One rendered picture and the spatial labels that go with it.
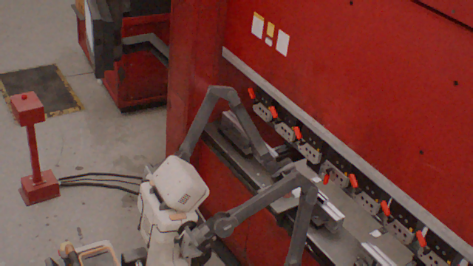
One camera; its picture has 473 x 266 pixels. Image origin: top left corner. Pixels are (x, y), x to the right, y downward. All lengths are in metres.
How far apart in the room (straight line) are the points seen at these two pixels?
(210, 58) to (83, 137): 1.89
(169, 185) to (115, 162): 2.24
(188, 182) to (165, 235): 0.24
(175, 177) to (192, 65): 1.03
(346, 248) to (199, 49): 1.33
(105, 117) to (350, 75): 3.00
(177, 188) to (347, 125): 0.81
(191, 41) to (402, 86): 1.30
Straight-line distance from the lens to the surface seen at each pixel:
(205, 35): 3.09
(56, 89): 5.39
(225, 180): 3.33
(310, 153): 2.75
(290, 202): 2.77
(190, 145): 2.51
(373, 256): 2.69
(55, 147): 4.69
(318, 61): 2.55
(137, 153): 4.58
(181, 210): 2.30
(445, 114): 2.13
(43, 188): 4.16
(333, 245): 2.80
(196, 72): 3.18
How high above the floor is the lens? 2.85
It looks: 36 degrees down
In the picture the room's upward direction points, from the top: 8 degrees clockwise
